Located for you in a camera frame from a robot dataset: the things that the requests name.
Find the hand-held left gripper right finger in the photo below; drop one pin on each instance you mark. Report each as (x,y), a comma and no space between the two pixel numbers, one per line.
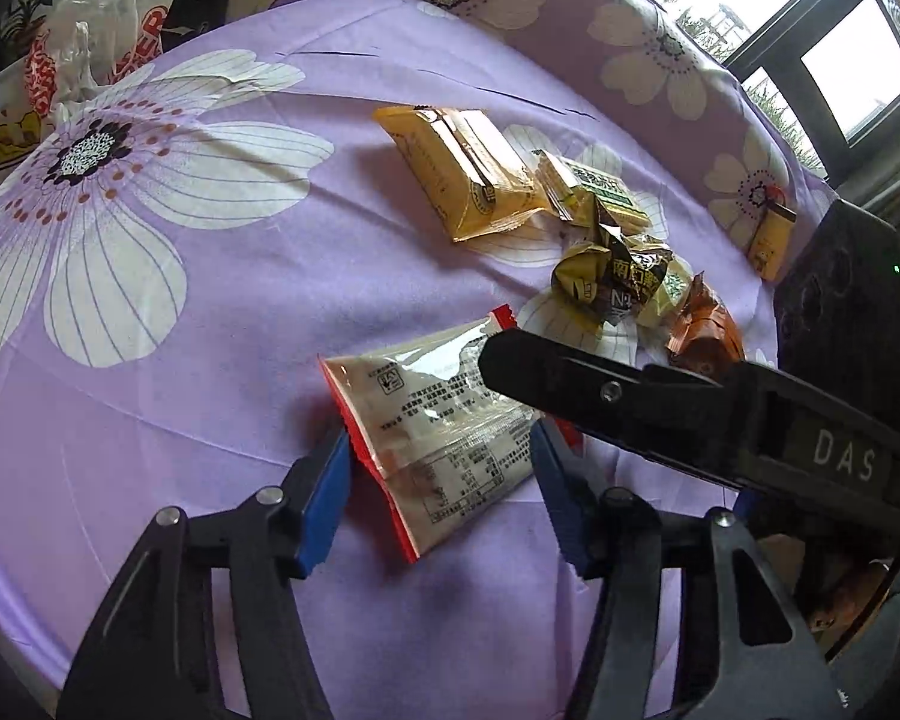
(562,502)

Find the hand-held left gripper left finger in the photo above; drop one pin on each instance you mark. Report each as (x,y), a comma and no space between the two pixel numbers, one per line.
(324,510)

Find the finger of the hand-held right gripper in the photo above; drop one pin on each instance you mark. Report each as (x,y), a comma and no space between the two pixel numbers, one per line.
(570,382)

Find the gold black snack packet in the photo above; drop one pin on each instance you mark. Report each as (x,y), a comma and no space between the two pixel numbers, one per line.
(607,277)

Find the red-edged clear snack packet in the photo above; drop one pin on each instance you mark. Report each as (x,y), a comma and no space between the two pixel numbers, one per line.
(427,427)

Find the orange snack packet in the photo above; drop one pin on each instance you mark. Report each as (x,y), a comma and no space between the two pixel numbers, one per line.
(709,334)

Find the pale yellow snack packet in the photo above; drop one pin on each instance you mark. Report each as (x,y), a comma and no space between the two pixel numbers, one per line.
(673,292)

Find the yellow bottle with bear print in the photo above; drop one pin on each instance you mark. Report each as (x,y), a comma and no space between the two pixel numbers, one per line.
(771,240)

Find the green label cracker packet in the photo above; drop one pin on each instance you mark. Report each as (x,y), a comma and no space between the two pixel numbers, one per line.
(592,191)

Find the large yellow snack packet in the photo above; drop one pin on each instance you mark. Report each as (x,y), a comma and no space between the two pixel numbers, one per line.
(457,172)

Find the purple flowered bedsheet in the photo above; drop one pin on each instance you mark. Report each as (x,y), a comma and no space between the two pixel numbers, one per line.
(217,277)

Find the black framed window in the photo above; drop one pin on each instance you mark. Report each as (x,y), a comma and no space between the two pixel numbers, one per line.
(832,45)

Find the white red printed plastic bag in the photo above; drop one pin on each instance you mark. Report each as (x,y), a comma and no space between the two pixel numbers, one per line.
(97,37)

